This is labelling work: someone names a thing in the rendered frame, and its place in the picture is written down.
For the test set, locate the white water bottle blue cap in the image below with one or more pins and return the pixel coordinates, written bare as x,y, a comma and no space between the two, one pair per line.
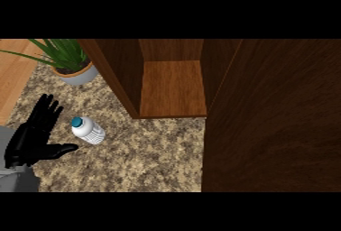
89,131

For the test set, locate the green potted plant grey pot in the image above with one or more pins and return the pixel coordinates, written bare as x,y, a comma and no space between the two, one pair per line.
67,61

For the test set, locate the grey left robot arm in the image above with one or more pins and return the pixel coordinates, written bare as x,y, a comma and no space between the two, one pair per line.
14,177

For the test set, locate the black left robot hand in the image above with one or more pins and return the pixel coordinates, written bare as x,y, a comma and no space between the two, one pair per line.
32,136

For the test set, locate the dark brown cabinet door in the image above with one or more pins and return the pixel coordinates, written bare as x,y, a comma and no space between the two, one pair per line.
275,120

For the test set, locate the brown wooden cabinet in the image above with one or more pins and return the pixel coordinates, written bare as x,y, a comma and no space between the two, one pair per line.
169,81

